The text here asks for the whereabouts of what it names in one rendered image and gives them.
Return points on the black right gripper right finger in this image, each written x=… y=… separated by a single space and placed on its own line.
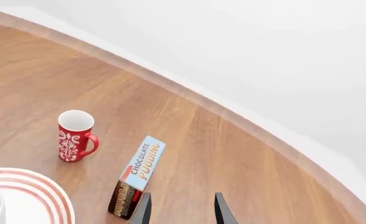
x=224 y=210

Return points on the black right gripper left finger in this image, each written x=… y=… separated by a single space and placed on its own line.
x=143 y=210

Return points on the chocolate pudding box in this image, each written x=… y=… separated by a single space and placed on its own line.
x=141 y=168

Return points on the white plate with red rings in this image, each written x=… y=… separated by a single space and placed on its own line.
x=43 y=198

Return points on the red patterned mug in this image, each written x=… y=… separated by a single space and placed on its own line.
x=72 y=137

